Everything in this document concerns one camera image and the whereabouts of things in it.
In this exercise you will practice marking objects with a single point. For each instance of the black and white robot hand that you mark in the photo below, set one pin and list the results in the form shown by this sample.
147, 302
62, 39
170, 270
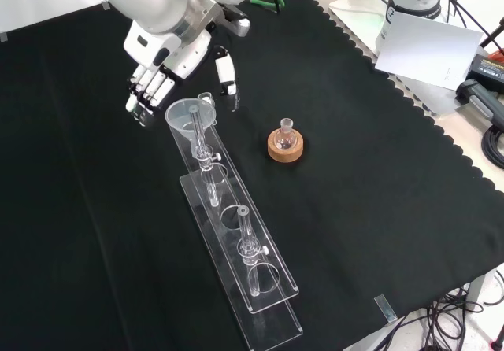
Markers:
149, 52

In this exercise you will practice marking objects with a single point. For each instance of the clear tape strip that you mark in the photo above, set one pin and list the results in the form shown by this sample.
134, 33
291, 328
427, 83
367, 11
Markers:
3, 36
386, 307
105, 5

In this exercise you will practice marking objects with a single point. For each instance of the clear plastic funnel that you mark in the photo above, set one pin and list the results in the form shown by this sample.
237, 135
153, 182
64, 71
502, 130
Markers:
179, 117

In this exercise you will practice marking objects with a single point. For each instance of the small glass round-bottom flask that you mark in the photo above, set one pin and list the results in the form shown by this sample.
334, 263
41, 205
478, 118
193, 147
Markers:
285, 138

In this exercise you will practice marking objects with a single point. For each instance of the grey table leg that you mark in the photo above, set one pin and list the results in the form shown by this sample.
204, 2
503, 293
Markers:
478, 288

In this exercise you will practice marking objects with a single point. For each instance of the black power adapter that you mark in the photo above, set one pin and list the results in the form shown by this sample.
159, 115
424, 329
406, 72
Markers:
488, 69

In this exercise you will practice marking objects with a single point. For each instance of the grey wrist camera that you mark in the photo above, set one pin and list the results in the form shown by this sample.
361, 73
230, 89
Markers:
238, 26

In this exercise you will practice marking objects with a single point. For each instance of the pale base board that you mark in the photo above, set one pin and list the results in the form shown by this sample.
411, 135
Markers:
354, 16

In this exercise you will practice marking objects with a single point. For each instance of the black scalloped bench cloth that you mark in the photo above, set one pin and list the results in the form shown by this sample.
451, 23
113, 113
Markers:
118, 229

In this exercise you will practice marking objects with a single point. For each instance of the clear acrylic funnel stand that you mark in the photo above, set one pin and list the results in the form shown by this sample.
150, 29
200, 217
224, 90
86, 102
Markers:
271, 276

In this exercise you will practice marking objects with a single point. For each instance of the white paper card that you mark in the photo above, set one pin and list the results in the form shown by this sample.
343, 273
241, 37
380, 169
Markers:
425, 52

